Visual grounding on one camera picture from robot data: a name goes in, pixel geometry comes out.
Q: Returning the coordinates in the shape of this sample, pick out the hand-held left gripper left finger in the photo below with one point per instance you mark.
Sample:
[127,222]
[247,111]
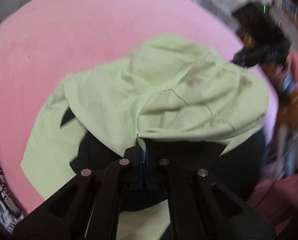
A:
[140,177]

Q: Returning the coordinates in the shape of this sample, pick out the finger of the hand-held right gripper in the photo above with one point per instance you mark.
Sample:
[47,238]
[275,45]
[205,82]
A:
[246,56]

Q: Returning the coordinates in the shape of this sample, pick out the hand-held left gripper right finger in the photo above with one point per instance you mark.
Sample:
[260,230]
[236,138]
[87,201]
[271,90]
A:
[148,177]

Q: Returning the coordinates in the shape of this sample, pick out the green and black hooded jacket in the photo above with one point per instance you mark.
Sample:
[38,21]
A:
[164,80]

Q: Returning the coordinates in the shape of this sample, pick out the pink bed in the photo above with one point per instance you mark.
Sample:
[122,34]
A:
[64,42]

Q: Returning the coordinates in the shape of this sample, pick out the white wardrobe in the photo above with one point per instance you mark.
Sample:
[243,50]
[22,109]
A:
[9,5]

